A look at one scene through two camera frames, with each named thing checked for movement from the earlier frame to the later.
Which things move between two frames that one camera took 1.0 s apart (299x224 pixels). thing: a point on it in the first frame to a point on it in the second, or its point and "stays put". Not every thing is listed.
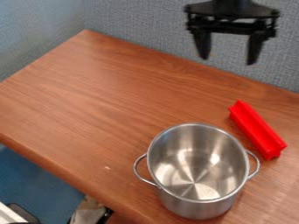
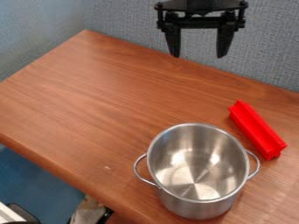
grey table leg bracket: x=90 y=213 stays put
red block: x=257 y=131 stays put
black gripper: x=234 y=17 to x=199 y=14
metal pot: x=199 y=164 stays put
